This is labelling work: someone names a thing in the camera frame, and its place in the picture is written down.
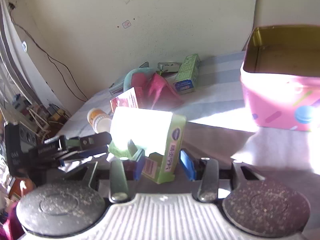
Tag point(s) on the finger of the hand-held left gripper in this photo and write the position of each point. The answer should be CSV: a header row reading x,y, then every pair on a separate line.
x,y
92,153
95,140

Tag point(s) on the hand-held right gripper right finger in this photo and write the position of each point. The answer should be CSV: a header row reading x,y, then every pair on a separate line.
x,y
187,163

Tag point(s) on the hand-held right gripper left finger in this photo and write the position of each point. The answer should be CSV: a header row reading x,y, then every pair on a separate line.
x,y
136,161

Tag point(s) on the light green carton box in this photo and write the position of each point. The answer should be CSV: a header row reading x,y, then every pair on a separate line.
x,y
172,140

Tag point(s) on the red carton box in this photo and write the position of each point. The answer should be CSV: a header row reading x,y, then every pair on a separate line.
x,y
125,100

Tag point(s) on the pink tin box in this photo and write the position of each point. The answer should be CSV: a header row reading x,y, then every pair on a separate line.
x,y
275,97

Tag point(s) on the white pill bottle orange label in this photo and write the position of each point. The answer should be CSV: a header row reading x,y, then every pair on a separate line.
x,y
100,121

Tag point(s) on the orange round object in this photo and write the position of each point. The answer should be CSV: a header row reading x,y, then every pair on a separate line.
x,y
22,188

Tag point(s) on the grey flat pouch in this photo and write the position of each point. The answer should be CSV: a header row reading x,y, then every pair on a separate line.
x,y
116,86

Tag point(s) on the person's magenta clothing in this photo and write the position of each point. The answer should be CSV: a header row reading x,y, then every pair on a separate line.
x,y
10,222

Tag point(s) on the pink fabric pouch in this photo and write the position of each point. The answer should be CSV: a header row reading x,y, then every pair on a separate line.
x,y
162,93

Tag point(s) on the green and blue carton box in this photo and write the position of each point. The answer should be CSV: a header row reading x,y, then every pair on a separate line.
x,y
186,77

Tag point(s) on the striped bed sheet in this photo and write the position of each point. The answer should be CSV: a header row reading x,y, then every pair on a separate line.
x,y
220,80

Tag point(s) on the grey patterned curtain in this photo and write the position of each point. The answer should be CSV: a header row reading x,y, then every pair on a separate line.
x,y
10,62

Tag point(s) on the small grey green packet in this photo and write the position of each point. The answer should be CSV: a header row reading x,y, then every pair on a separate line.
x,y
168,67

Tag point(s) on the small pink wall sticker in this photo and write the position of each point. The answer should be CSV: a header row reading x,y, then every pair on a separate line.
x,y
126,24

